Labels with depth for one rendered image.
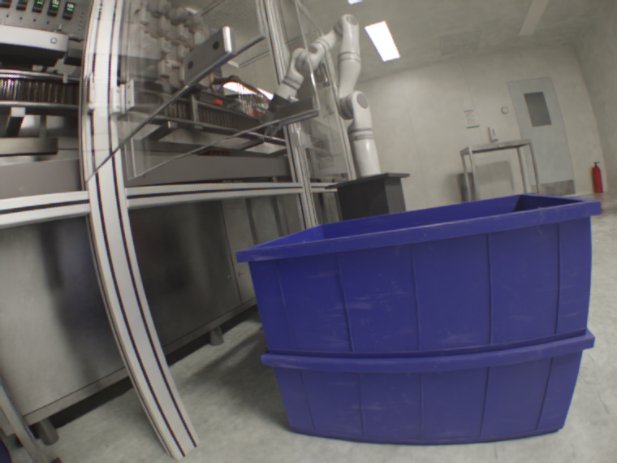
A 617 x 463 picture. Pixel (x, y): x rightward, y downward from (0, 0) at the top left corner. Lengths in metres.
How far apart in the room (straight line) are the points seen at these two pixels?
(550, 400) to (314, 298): 0.47
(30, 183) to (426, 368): 0.76
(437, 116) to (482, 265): 4.99
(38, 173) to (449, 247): 0.71
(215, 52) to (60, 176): 0.48
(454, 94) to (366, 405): 5.23
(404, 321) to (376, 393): 0.16
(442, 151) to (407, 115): 0.87
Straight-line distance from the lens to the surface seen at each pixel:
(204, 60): 0.24
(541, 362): 0.54
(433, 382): 0.53
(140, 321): 0.61
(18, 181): 0.63
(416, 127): 5.35
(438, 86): 5.53
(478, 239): 0.43
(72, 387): 0.92
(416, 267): 0.44
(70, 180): 0.65
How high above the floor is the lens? 0.48
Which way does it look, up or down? 4 degrees down
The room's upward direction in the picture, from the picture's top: 10 degrees counter-clockwise
